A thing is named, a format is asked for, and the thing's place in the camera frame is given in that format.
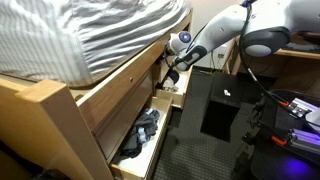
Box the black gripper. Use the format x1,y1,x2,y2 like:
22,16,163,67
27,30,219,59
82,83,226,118
161,50,171,67

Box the wooden drawer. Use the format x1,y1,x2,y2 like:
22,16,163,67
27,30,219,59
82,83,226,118
154,69,192,109
155,60,169,82
110,97,173,180

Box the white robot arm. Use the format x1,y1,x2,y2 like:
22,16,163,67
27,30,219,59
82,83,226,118
166,0,320,71

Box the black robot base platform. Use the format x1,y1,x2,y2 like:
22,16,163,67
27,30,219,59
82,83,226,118
231,89,320,180

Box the beige and dark clothes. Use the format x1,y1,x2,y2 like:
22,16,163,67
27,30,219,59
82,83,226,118
162,70,180,92

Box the black computer tower case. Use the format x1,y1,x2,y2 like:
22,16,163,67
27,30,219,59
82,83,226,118
200,72,240,142

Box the dark grey clothes pile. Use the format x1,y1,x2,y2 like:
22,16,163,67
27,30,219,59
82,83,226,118
120,108,160,158

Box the grey striped bed sheet mattress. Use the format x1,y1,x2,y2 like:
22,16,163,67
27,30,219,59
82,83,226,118
0,0,190,87

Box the wooden desk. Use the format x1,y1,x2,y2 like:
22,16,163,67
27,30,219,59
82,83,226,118
225,31,320,98

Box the black keyboard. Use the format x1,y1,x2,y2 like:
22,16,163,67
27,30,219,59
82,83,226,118
283,42,320,54

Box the white wall power outlet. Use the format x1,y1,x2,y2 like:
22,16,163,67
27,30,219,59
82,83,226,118
217,44,227,59

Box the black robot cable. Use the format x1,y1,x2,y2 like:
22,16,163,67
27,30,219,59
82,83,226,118
238,0,320,134

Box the upper orange handled clamp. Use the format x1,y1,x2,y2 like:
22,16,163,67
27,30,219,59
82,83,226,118
278,101,289,107

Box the orange handled clamp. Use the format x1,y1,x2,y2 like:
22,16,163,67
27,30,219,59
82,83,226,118
278,101,289,107
271,136,287,146

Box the lower orange handled clamp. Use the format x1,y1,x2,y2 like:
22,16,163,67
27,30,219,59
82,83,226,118
271,136,287,146

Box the upper aluminium extrusion rail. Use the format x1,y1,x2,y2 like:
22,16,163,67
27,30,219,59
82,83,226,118
288,98,320,120

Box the aluminium extrusion rail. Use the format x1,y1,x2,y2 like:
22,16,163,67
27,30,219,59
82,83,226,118
288,98,320,120
289,129,320,155

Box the light wooden bed frame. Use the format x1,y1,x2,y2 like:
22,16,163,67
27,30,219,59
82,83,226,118
0,12,193,180

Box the lower aluminium extrusion rail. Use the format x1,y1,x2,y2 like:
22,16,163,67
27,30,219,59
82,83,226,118
289,129,320,155

